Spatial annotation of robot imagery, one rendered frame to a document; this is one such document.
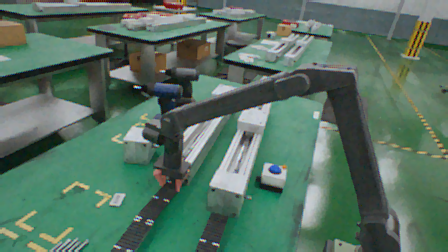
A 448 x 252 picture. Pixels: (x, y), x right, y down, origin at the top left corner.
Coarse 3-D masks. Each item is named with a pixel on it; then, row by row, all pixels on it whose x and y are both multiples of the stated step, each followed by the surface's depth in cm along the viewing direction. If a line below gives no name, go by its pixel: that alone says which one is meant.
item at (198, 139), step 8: (208, 120) 128; (216, 120) 123; (224, 120) 135; (192, 128) 114; (200, 128) 123; (208, 128) 116; (216, 128) 120; (184, 136) 107; (192, 136) 113; (200, 136) 114; (208, 136) 110; (216, 136) 124; (184, 144) 105; (192, 144) 108; (200, 144) 103; (208, 144) 111; (184, 152) 104; (192, 152) 98; (200, 152) 101; (184, 160) 98; (192, 160) 94; (200, 160) 104; (192, 168) 95; (192, 176) 97
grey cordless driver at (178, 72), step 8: (168, 72) 141; (176, 72) 140; (184, 72) 140; (192, 72) 140; (184, 80) 143; (192, 80) 142; (184, 88) 144; (184, 96) 146; (192, 96) 150; (176, 104) 146; (184, 104) 146
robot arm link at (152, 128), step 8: (152, 120) 86; (168, 120) 76; (144, 128) 85; (152, 128) 84; (160, 128) 78; (168, 128) 77; (144, 136) 85; (152, 136) 84; (168, 136) 79; (160, 144) 85
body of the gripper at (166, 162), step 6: (162, 156) 90; (168, 156) 83; (174, 156) 83; (180, 156) 85; (156, 162) 87; (162, 162) 88; (168, 162) 84; (174, 162) 84; (180, 162) 86; (186, 162) 89; (156, 168) 86; (162, 168) 85; (168, 168) 85; (174, 168) 85; (180, 168) 86; (186, 168) 86; (180, 174) 85
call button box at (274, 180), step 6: (264, 168) 99; (264, 174) 96; (270, 174) 96; (276, 174) 96; (282, 174) 97; (258, 180) 101; (264, 180) 96; (270, 180) 96; (276, 180) 95; (282, 180) 95; (264, 186) 97; (270, 186) 97; (276, 186) 96; (282, 186) 96
